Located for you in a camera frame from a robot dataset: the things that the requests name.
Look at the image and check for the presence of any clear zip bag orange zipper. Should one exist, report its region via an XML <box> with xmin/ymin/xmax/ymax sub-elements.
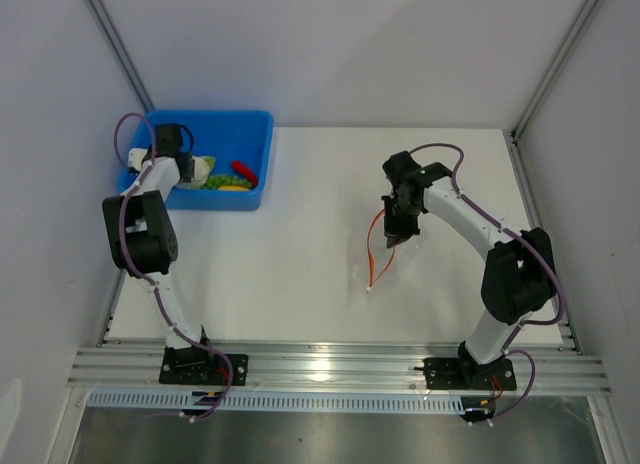
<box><xmin>351</xmin><ymin>209</ymin><xmax>425</xmax><ymax>298</ymax></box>

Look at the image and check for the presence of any white cauliflower with green leaves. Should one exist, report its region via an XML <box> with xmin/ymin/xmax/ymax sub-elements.
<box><xmin>177</xmin><ymin>156</ymin><xmax>216</xmax><ymax>190</ymax></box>

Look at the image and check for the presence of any red chili pepper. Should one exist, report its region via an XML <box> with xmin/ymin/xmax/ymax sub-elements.
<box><xmin>231</xmin><ymin>160</ymin><xmax>259</xmax><ymax>189</ymax></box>

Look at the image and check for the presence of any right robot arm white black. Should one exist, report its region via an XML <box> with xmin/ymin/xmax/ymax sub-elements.
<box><xmin>382</xmin><ymin>151</ymin><xmax>560</xmax><ymax>389</ymax></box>

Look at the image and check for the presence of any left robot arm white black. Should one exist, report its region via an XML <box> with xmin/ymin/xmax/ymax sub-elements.
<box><xmin>102</xmin><ymin>113</ymin><xmax>217</xmax><ymax>384</ymax></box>

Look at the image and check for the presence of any green grape bunch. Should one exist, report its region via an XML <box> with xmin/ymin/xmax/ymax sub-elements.
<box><xmin>202</xmin><ymin>174</ymin><xmax>254</xmax><ymax>190</ymax></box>

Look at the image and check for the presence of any yellow lemon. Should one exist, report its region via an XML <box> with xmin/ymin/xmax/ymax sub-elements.
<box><xmin>217</xmin><ymin>185</ymin><xmax>251</xmax><ymax>192</ymax></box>

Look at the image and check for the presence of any blue plastic bin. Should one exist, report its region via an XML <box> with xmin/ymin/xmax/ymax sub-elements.
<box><xmin>126</xmin><ymin>110</ymin><xmax>274</xmax><ymax>212</ymax></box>

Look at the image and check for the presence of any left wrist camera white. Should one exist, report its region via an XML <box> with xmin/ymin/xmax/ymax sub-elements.
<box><xmin>126</xmin><ymin>148</ymin><xmax>150</xmax><ymax>174</ymax></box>

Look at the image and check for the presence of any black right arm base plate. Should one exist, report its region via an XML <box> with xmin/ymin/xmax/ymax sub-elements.
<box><xmin>415</xmin><ymin>357</ymin><xmax>517</xmax><ymax>391</ymax></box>

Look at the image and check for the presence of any left aluminium frame post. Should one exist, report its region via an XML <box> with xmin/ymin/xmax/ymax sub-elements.
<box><xmin>84</xmin><ymin>0</ymin><xmax>155</xmax><ymax>112</ymax></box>

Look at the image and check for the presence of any aluminium frame post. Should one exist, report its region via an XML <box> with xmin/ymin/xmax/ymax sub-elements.
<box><xmin>84</xmin><ymin>0</ymin><xmax>155</xmax><ymax>112</ymax></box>
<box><xmin>510</xmin><ymin>0</ymin><xmax>605</xmax><ymax>144</ymax></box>

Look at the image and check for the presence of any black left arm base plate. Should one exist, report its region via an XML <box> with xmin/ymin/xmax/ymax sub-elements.
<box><xmin>159</xmin><ymin>347</ymin><xmax>229</xmax><ymax>386</ymax></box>

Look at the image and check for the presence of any aluminium mounting rail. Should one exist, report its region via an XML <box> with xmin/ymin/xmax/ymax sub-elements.
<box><xmin>67</xmin><ymin>339</ymin><xmax>612</xmax><ymax>397</ymax></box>

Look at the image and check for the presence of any slotted grey cable duct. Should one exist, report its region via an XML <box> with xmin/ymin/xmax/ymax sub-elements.
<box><xmin>87</xmin><ymin>388</ymin><xmax>465</xmax><ymax>415</ymax></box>

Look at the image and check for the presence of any right aluminium frame post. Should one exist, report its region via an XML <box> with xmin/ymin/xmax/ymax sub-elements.
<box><xmin>510</xmin><ymin>0</ymin><xmax>605</xmax><ymax>144</ymax></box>

